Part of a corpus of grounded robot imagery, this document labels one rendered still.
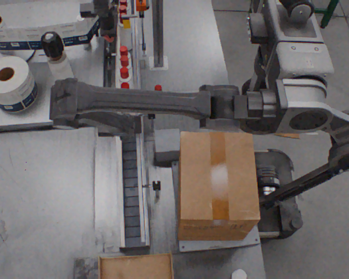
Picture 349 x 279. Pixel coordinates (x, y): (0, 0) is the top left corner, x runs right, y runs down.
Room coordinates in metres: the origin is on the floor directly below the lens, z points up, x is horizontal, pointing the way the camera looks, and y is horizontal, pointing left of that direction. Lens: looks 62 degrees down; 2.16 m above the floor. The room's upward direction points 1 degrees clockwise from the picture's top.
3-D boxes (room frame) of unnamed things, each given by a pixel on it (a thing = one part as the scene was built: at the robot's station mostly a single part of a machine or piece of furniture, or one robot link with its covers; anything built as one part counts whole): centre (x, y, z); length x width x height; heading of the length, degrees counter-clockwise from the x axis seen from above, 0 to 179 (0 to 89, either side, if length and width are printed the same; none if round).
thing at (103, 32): (1.12, 0.27, 1.12); 0.10 x 0.07 x 0.07; 6
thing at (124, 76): (0.90, 0.18, 0.98); 0.05 x 0.05 x 0.20
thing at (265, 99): (0.49, -0.22, 1.45); 0.09 x 0.08 x 0.12; 2
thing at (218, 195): (0.46, -0.15, 0.99); 0.30 x 0.24 x 0.27; 0
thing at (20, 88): (0.93, 0.70, 0.95); 0.20 x 0.20 x 0.14
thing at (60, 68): (0.99, 0.47, 1.03); 0.09 x 0.09 x 0.30
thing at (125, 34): (1.21, 0.22, 0.98); 0.05 x 0.05 x 0.20
